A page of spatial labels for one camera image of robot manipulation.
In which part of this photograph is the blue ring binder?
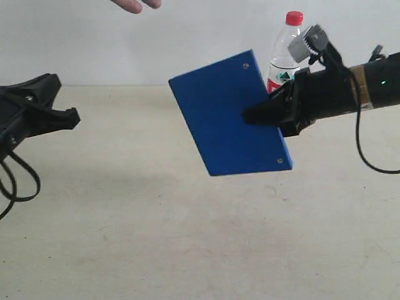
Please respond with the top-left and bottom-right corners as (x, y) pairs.
(168, 49), (293, 176)

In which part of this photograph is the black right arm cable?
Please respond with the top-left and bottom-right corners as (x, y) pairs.
(346, 71), (400, 174)

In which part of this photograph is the clear water bottle red cap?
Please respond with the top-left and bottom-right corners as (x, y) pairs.
(266, 11), (304, 93)

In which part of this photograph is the person's bare hand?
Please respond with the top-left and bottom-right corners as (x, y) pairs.
(111, 0), (162, 14)

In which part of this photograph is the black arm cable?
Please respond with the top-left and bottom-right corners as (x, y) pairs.
(346, 71), (400, 174)
(0, 149), (42, 219)

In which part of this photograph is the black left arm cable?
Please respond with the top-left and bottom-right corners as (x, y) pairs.
(0, 149), (42, 219)

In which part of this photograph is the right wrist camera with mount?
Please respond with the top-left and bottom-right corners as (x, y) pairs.
(287, 24), (344, 70)

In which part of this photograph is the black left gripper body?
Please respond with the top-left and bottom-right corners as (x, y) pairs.
(1, 88), (31, 156)

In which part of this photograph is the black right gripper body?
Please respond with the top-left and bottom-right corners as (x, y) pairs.
(279, 68), (357, 138)

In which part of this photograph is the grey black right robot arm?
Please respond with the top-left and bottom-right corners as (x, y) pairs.
(242, 53), (399, 137)

